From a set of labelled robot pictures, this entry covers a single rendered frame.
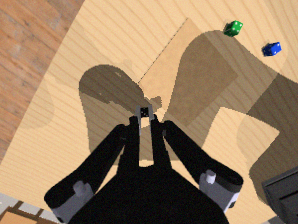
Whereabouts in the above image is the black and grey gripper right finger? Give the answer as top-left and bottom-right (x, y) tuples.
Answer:
(148, 105), (244, 215)

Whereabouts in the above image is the blue die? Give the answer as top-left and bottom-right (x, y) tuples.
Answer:
(263, 42), (282, 57)

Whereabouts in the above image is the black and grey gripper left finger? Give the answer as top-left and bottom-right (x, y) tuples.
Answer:
(44, 105), (141, 224)

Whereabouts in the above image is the green die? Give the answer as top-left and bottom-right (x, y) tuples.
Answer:
(224, 20), (243, 37)

